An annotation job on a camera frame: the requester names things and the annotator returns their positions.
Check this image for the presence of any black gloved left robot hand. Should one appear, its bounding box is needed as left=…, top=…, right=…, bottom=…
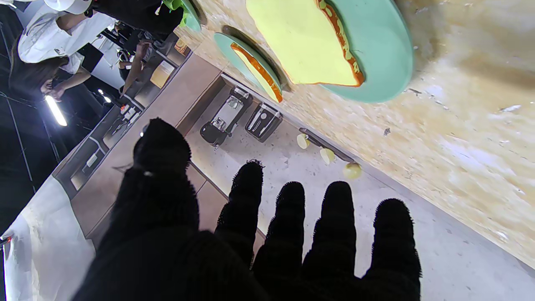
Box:
left=71, top=118, right=423, bottom=301

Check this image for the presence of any black silver coffee machine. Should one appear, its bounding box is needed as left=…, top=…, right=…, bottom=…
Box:
left=200, top=86, right=253, bottom=147

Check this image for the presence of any person with dark hair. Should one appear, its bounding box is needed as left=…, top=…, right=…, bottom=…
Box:
left=8, top=52, right=92, bottom=103

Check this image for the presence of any black toaster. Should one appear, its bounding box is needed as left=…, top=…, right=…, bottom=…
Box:
left=245, top=102, right=283, bottom=143

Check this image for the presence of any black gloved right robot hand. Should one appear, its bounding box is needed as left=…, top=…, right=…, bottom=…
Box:
left=90, top=0, right=184, bottom=36

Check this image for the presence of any person in white shirt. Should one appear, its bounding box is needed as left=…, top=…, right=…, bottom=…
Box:
left=17, top=0, right=117, bottom=63

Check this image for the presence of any green round plate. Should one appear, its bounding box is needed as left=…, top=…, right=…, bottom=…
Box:
left=247, top=0, right=414, bottom=103
left=214, top=33, right=285, bottom=103
left=180, top=0, right=202, bottom=32

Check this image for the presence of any person in dark clothes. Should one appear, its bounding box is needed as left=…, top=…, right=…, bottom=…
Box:
left=119, top=40, right=155, bottom=99

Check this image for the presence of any toy bread slice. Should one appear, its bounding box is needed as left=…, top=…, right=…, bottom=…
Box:
left=245, top=0, right=365, bottom=87
left=231, top=42, right=284, bottom=103

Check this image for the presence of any white light bar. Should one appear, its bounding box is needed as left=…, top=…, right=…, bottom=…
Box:
left=44, top=95, right=67, bottom=127

